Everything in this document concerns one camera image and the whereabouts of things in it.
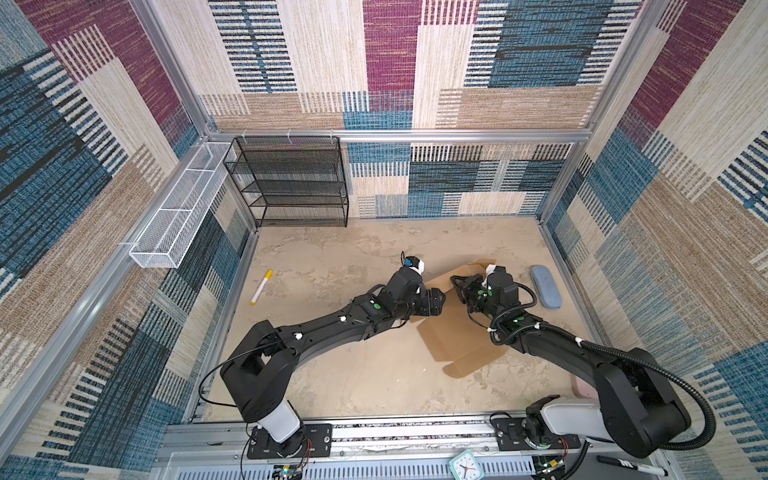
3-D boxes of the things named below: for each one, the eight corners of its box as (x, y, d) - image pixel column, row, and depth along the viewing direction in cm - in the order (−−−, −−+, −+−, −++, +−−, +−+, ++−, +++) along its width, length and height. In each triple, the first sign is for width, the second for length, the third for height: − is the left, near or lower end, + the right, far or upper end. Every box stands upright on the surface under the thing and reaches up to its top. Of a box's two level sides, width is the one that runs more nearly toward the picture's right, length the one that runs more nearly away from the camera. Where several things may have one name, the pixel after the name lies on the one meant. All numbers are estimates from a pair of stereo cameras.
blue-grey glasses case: (542, 309, 98) (546, 304, 95) (528, 271, 108) (531, 265, 105) (561, 309, 98) (565, 304, 95) (545, 270, 107) (549, 265, 105)
